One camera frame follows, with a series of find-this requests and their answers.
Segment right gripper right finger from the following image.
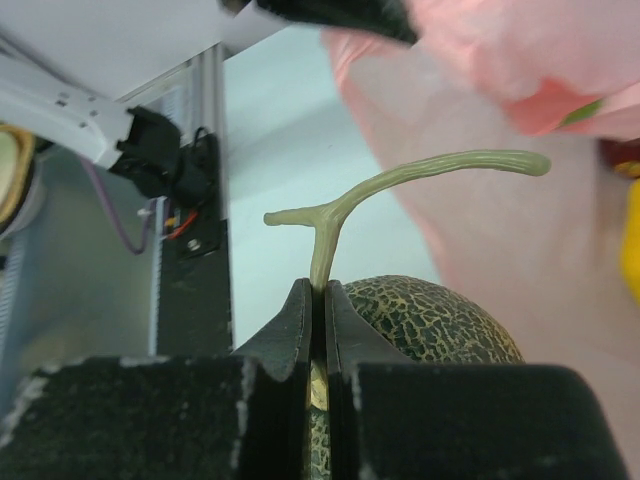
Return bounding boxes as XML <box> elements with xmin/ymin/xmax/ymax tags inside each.
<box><xmin>324</xmin><ymin>281</ymin><xmax>628</xmax><ymax>479</ymax></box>

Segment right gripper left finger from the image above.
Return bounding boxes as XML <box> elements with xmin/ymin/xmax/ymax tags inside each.
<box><xmin>1</xmin><ymin>279</ymin><xmax>312</xmax><ymax>479</ymax></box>

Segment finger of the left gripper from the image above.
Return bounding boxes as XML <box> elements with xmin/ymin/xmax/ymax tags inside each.
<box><xmin>256</xmin><ymin>0</ymin><xmax>418</xmax><ymax>45</ymax></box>

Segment green netted fake melon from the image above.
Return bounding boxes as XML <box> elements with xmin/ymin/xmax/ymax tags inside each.
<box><xmin>263</xmin><ymin>150</ymin><xmax>551</xmax><ymax>479</ymax></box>

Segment pink plastic bag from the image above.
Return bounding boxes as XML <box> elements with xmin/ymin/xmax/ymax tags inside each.
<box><xmin>319</xmin><ymin>0</ymin><xmax>640</xmax><ymax>371</ymax></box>

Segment yellow fake mango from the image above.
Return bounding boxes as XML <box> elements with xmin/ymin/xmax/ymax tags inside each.
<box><xmin>620</xmin><ymin>179</ymin><xmax>639</xmax><ymax>304</ymax></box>

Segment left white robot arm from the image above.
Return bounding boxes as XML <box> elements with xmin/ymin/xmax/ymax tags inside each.
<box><xmin>1</xmin><ymin>1</ymin><xmax>418</xmax><ymax>208</ymax></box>

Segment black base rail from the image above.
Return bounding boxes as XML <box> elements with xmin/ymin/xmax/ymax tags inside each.
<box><xmin>151</xmin><ymin>127</ymin><xmax>233</xmax><ymax>356</ymax></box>

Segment aluminium frame rail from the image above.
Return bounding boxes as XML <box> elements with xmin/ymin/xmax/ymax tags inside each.
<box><xmin>119</xmin><ymin>43</ymin><xmax>227</xmax><ymax>145</ymax></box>

